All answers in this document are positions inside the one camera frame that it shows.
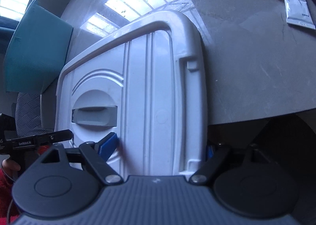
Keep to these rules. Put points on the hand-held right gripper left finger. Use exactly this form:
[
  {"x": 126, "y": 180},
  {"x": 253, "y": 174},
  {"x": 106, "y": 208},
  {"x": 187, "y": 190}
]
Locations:
[{"x": 108, "y": 144}]

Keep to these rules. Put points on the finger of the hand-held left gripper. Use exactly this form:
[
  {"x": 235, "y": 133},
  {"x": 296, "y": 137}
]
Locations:
[{"x": 59, "y": 136}]

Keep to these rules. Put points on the white plastic bin lid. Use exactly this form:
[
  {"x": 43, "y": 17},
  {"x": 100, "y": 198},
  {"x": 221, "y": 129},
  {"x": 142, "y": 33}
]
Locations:
[{"x": 148, "y": 79}]

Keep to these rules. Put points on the teal plastic storage bin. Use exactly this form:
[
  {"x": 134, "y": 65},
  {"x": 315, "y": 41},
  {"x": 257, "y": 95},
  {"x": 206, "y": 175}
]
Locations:
[{"x": 37, "y": 49}]

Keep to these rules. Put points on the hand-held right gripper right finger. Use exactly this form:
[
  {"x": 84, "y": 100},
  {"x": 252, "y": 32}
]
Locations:
[{"x": 210, "y": 153}]

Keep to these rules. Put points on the person's left hand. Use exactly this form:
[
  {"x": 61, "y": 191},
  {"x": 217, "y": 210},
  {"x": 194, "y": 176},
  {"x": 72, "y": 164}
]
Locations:
[{"x": 9, "y": 167}]

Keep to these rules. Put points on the grey quilted fabric chair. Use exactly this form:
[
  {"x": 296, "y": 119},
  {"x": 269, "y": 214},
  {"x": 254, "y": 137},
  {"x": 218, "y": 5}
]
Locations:
[{"x": 29, "y": 114}]

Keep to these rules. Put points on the grey marble desktop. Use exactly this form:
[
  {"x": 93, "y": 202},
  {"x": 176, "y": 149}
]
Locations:
[{"x": 246, "y": 54}]

